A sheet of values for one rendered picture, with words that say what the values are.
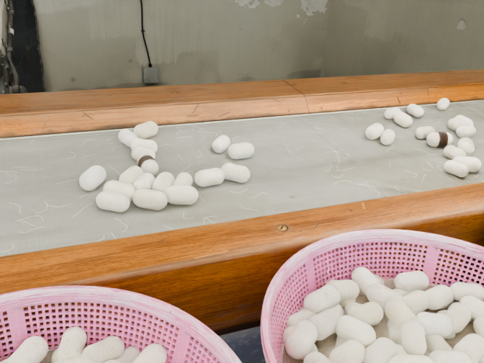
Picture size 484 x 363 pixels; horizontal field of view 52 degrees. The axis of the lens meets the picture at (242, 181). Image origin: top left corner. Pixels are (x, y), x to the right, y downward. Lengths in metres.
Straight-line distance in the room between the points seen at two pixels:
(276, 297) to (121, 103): 0.45
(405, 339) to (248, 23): 2.59
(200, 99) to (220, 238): 0.37
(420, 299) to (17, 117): 0.55
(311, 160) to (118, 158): 0.25
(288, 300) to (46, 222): 0.25
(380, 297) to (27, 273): 0.29
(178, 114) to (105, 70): 1.95
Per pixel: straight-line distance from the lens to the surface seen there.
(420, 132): 0.79
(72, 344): 0.40
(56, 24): 2.61
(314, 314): 0.43
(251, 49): 2.95
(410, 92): 0.96
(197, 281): 0.44
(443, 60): 2.52
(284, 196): 0.57
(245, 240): 0.45
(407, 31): 2.68
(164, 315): 0.38
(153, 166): 0.59
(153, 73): 2.72
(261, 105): 0.80
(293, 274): 0.43
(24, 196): 0.58
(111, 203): 0.53
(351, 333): 0.41
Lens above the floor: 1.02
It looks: 28 degrees down
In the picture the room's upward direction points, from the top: 4 degrees clockwise
